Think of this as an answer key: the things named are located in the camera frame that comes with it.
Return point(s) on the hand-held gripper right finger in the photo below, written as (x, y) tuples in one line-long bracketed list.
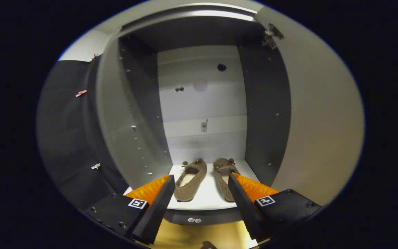
[(245, 209)]

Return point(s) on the brown fuzzy shoe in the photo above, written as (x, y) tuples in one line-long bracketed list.
[(192, 186), (223, 183)]

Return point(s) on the white clip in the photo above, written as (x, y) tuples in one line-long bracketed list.
[(95, 166)]

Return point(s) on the black backdrop cloth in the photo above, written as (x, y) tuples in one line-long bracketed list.
[(64, 138)]

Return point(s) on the pink clip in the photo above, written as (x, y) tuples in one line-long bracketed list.
[(81, 93)]

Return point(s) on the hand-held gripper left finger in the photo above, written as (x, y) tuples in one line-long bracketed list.
[(157, 211)]

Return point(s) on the black clip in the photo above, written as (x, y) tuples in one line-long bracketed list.
[(94, 57)]

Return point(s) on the grey shoe cabinet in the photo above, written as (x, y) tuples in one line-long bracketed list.
[(116, 121)]

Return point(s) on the metal door hinge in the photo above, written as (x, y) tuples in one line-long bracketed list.
[(271, 36)]

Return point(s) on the beige shoe cabinet door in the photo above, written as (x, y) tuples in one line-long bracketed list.
[(323, 121)]

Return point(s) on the white cabinet shelf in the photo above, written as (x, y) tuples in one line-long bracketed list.
[(207, 193)]

